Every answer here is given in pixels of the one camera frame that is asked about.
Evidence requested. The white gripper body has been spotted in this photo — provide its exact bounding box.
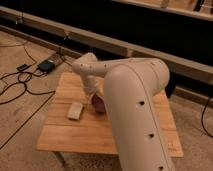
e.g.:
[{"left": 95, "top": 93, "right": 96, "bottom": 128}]
[{"left": 81, "top": 75, "right": 103, "bottom": 98}]

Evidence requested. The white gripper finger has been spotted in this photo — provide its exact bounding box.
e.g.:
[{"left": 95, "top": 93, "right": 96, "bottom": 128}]
[{"left": 88, "top": 94, "right": 96, "bottom": 105}]

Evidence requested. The purple ceramic bowl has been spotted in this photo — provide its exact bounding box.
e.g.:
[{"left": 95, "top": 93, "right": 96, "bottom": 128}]
[{"left": 92, "top": 94, "right": 106, "bottom": 113}]

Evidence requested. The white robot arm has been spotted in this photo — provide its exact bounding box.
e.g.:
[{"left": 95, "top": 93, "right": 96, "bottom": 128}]
[{"left": 72, "top": 53, "right": 175, "bottom": 171}]

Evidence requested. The white rectangular block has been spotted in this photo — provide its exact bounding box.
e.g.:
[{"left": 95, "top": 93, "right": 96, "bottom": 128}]
[{"left": 67, "top": 102, "right": 83, "bottom": 120}]

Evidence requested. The black power adapter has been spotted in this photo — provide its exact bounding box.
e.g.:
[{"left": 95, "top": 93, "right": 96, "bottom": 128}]
[{"left": 37, "top": 60, "right": 55, "bottom": 73}]

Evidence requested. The small black device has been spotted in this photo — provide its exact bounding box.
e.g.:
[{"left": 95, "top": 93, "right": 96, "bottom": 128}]
[{"left": 16, "top": 64, "right": 29, "bottom": 72}]

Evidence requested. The long wooden beam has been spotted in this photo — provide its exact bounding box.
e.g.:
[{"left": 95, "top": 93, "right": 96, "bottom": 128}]
[{"left": 0, "top": 6, "right": 213, "bottom": 85}]

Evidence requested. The black floor cable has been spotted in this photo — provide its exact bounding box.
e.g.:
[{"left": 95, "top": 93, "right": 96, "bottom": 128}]
[{"left": 0, "top": 44, "right": 73, "bottom": 106}]

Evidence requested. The black cable at right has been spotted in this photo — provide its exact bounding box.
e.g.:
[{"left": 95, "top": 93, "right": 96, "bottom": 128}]
[{"left": 200, "top": 94, "right": 213, "bottom": 139}]

